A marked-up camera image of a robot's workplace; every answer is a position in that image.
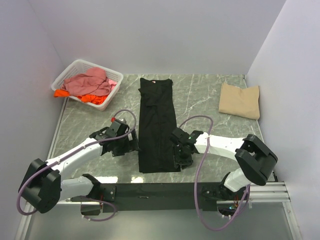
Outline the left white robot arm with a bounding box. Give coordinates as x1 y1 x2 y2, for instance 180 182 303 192
18 118 139 214

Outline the black t-shirt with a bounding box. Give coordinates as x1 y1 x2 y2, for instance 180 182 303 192
138 77 181 174

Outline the folded tan t-shirt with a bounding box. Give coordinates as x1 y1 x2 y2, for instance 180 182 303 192
218 83 260 120

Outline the pink t-shirt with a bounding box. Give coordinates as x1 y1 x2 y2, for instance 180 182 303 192
60 67 117 97

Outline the white plastic basket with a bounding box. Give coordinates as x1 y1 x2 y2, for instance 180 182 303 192
51 59 124 111

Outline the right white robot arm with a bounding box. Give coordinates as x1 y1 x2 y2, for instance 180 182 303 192
169 127 278 201

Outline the orange t-shirt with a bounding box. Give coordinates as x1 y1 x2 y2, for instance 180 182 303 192
53 89 108 105

